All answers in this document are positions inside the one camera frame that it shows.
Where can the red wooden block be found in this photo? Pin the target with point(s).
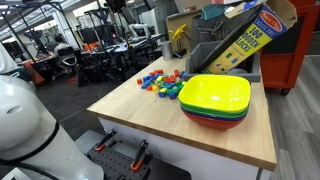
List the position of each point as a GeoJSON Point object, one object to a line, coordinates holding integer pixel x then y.
{"type": "Point", "coordinates": [139, 81]}

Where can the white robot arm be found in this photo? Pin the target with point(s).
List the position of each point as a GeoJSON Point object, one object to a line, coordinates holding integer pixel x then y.
{"type": "Point", "coordinates": [31, 139]}

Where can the blue block at front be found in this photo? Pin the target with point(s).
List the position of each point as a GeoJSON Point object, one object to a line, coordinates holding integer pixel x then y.
{"type": "Point", "coordinates": [162, 94]}

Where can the long blue wooden block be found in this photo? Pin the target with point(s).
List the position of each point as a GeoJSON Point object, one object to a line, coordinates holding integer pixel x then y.
{"type": "Point", "coordinates": [146, 83]}

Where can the red block at pile edge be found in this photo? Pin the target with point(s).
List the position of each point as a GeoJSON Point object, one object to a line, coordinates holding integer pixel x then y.
{"type": "Point", "coordinates": [176, 73]}

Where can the grey plastic tub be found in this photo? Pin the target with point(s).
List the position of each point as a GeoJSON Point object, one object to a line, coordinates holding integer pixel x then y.
{"type": "Point", "coordinates": [248, 69]}

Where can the silver metal cup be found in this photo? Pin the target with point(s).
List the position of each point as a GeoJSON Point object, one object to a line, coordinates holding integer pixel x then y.
{"type": "Point", "coordinates": [167, 51]}

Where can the green plastic bowl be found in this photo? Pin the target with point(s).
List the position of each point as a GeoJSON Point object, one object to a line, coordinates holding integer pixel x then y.
{"type": "Point", "coordinates": [213, 111]}

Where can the yellow plastic bowl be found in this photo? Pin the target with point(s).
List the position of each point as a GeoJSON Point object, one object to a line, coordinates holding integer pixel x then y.
{"type": "Point", "coordinates": [217, 92]}

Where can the red plastic bowl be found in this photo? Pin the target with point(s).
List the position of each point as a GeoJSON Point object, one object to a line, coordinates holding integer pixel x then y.
{"type": "Point", "coordinates": [214, 123]}

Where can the brown cardboard box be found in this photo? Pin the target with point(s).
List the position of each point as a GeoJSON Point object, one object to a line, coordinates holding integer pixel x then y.
{"type": "Point", "coordinates": [174, 21]}

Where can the right orange black clamp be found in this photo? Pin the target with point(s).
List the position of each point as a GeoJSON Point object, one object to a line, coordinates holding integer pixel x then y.
{"type": "Point", "coordinates": [138, 160]}

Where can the orange black clamp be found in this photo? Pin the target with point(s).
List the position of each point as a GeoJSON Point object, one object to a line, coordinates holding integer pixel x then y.
{"type": "Point", "coordinates": [100, 146]}
{"type": "Point", "coordinates": [138, 160]}

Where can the blue plastic bowl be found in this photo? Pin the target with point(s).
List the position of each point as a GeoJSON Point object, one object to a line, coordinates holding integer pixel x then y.
{"type": "Point", "coordinates": [220, 116]}

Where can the left orange black clamp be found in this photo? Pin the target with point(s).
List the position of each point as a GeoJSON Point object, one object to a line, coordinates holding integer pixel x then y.
{"type": "Point", "coordinates": [100, 146]}

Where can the white drawer cabinet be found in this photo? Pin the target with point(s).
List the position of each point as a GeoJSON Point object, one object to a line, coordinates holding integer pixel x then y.
{"type": "Point", "coordinates": [202, 165]}

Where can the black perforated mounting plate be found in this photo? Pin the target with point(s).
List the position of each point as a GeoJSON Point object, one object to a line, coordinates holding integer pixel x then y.
{"type": "Point", "coordinates": [115, 161]}

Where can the black office chair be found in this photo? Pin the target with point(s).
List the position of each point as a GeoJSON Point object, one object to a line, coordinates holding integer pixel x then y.
{"type": "Point", "coordinates": [67, 56]}

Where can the red tool cart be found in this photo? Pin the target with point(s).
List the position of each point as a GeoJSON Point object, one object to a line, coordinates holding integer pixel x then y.
{"type": "Point", "coordinates": [282, 58]}

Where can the wooden blocks cardboard box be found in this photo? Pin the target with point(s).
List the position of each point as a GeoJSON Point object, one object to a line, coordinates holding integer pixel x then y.
{"type": "Point", "coordinates": [268, 20]}

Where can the yellow handled tool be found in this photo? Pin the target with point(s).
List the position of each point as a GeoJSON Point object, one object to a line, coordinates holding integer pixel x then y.
{"type": "Point", "coordinates": [178, 35]}

